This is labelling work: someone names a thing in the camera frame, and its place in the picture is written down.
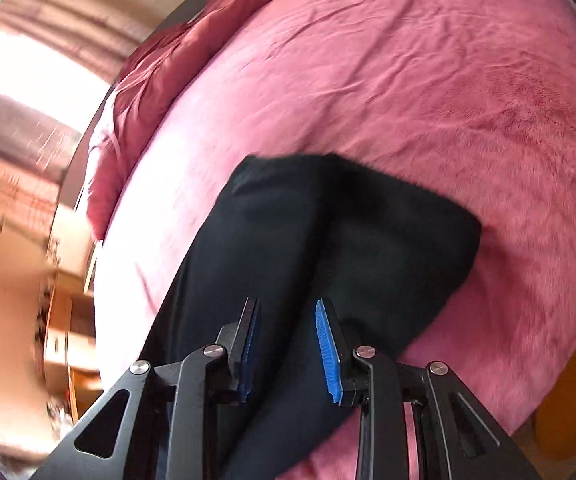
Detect black pants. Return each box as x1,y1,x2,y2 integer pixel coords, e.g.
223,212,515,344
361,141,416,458
138,152,484,480

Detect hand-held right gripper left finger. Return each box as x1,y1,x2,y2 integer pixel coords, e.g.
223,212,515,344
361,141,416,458
32,297,261,480

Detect dark red duvet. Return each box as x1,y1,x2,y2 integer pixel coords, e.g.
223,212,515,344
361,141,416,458
85,0,303,241

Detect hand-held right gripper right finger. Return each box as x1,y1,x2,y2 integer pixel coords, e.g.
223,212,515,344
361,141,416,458
315,297,544,480

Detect pink fleece bed blanket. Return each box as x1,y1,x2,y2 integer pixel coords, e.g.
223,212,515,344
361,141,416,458
88,0,576,480

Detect dark grey bed headboard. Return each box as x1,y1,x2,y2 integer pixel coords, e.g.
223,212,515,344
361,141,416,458
50,0,213,261

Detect wooden desk cabinet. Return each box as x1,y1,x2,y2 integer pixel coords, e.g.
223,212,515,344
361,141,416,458
32,280,103,426

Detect window curtain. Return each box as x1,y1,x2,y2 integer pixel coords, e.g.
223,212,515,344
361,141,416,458
0,0,149,171

